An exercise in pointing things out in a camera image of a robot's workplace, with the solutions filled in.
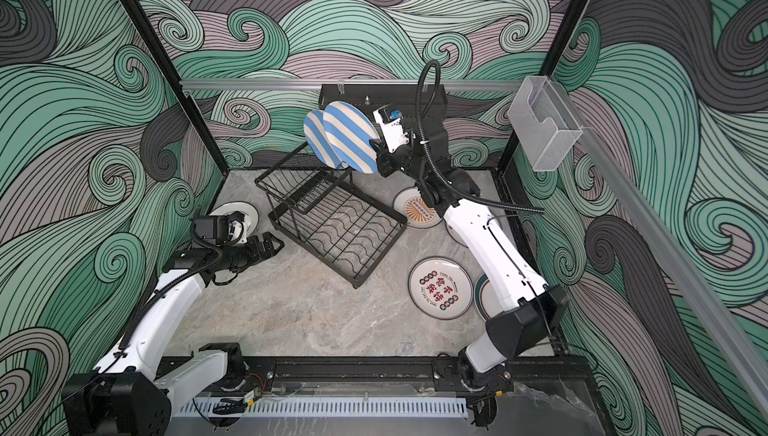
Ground blue striped plate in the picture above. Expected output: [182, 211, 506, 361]
[303, 110, 346, 169]
[323, 101, 378, 174]

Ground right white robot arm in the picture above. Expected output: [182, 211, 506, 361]
[370, 123, 569, 387]

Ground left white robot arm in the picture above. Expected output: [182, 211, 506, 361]
[61, 232, 285, 435]

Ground black dish rack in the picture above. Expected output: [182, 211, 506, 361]
[255, 143, 407, 289]

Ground left sunburst pattern plate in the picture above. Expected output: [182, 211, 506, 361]
[392, 187, 442, 229]

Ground sunburst pattern plate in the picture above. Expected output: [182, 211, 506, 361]
[444, 223, 467, 248]
[392, 187, 442, 229]

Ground right sunburst pattern plate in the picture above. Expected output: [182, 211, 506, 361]
[444, 223, 467, 248]

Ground white plate red characters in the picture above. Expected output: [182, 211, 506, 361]
[407, 257, 474, 321]

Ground white plate teal red rim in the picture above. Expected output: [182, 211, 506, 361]
[474, 275, 503, 321]

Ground white plate green ring motif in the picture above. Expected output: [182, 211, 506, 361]
[210, 201, 259, 246]

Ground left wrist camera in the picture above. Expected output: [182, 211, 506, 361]
[193, 211, 247, 246]

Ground black hanging wall tray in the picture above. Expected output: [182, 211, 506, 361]
[318, 84, 447, 122]

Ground aluminium rail back wall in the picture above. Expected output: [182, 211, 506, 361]
[180, 78, 522, 93]

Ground aluminium rail wall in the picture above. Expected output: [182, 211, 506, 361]
[551, 82, 767, 416]
[180, 78, 522, 93]

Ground clear plastic wall bin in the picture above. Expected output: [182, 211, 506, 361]
[507, 76, 583, 172]

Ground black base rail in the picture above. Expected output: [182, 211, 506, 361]
[155, 354, 595, 395]

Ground white slotted cable duct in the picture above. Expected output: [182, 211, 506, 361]
[170, 396, 470, 420]

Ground black corner frame post right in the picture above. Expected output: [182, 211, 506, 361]
[498, 0, 590, 172]

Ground black corner frame post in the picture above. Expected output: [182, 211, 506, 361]
[498, 0, 590, 172]
[119, 0, 230, 176]

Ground black corner frame post left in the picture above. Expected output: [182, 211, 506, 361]
[119, 0, 230, 176]

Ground aluminium rail right wall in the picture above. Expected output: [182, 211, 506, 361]
[551, 82, 767, 416]

